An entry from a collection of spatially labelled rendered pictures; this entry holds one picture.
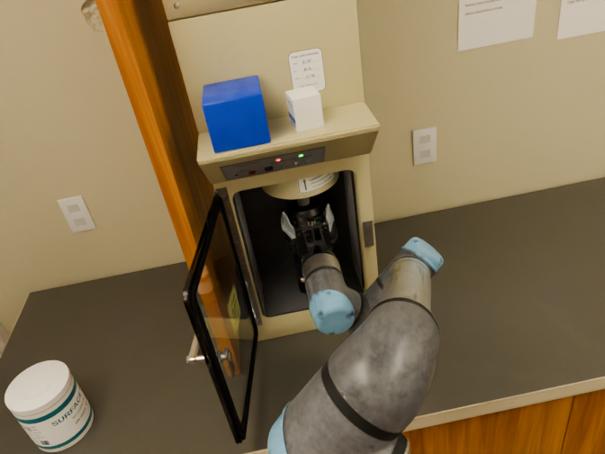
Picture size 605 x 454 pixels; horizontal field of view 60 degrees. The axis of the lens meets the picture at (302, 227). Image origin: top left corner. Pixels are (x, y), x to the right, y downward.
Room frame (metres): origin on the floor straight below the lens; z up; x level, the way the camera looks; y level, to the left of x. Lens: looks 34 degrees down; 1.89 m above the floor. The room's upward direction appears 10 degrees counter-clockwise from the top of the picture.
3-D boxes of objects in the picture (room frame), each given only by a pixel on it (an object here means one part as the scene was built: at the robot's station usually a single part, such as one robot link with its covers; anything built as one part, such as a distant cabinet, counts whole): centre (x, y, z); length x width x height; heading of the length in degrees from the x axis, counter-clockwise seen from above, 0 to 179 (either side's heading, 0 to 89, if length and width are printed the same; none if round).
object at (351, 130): (0.87, 0.00, 1.46); 0.32 x 0.12 x 0.10; 92
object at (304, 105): (0.87, -0.04, 1.54); 0.05 x 0.05 x 0.06; 10
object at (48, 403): (0.77, 0.60, 1.02); 0.13 x 0.13 x 0.15
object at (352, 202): (1.05, 0.01, 1.19); 0.26 x 0.24 x 0.35; 92
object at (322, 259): (0.79, -0.02, 1.24); 0.08 x 0.05 x 0.08; 92
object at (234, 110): (0.87, 0.08, 1.56); 0.10 x 0.10 x 0.09; 2
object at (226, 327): (0.76, 0.17, 1.19); 0.30 x 0.01 x 0.40; 172
